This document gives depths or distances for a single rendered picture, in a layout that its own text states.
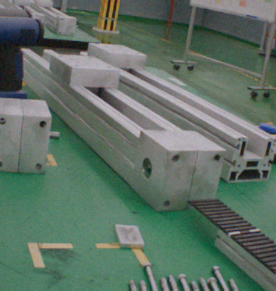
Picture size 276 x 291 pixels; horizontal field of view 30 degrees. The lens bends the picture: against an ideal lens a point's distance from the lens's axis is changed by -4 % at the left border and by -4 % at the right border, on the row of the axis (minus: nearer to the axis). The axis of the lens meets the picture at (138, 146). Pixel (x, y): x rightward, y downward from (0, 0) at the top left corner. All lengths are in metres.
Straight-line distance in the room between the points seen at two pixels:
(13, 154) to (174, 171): 0.25
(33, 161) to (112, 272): 0.29
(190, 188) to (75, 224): 0.19
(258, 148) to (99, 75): 0.37
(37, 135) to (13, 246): 0.25
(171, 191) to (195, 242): 0.10
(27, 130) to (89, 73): 0.32
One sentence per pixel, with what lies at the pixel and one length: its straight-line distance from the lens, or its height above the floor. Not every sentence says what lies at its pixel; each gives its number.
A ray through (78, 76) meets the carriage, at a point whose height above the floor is 0.89.
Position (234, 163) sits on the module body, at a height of 0.82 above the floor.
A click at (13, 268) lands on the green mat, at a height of 0.78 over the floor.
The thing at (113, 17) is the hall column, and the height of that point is 0.33.
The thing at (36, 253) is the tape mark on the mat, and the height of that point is 0.78.
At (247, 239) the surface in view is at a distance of 0.66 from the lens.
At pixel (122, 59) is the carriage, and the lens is 1.40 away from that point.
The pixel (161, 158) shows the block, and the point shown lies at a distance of 0.75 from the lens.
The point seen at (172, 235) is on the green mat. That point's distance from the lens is 0.71.
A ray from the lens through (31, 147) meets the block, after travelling 0.82.
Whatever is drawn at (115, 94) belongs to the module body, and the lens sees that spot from 1.07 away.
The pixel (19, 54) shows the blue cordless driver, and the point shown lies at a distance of 1.06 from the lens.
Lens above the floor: 1.09
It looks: 17 degrees down
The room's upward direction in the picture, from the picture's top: 10 degrees clockwise
